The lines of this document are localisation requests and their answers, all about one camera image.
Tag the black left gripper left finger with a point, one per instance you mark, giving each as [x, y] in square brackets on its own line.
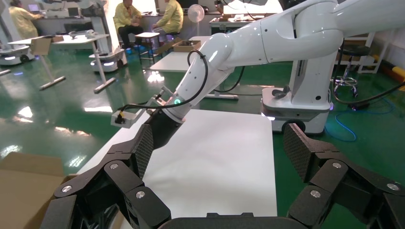
[123, 181]

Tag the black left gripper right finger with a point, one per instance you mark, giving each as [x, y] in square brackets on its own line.
[326, 177]

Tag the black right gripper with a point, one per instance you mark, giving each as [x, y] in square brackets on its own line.
[166, 129]

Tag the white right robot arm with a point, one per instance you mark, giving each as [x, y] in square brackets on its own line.
[253, 44]

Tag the low cardboard box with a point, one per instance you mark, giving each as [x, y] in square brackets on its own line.
[186, 46]

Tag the open cardboard box with flap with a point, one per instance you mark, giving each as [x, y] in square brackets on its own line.
[40, 45]

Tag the white rectangular table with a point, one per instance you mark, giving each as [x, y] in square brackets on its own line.
[171, 62]

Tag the black power adapter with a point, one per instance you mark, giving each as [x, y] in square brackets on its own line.
[358, 106]

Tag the white wheeled robot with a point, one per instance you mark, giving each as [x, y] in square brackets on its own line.
[107, 61]
[12, 56]

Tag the white robot torso and base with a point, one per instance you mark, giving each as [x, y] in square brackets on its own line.
[310, 82]

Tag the small dark framed table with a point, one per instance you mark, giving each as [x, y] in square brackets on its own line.
[147, 34]

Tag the tall open cardboard carton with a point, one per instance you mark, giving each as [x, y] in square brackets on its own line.
[25, 189]

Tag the leaning person in yellow gown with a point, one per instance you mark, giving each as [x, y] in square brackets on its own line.
[172, 17]

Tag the seated person in yellow gown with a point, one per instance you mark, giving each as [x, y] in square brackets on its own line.
[126, 17]

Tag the white table with T legs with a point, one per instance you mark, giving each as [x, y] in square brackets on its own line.
[79, 39]

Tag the yellow black floor bumper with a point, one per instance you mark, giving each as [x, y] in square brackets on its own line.
[395, 72]

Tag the black chrome bar stool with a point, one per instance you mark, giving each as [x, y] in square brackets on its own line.
[354, 50]

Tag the standing person in yellow gown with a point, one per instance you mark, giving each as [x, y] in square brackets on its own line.
[22, 20]

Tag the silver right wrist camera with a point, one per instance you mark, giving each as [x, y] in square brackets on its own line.
[128, 119]

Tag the white pedestal fan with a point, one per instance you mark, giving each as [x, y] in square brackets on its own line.
[196, 13]

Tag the white step frame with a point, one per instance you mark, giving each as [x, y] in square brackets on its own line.
[378, 47]

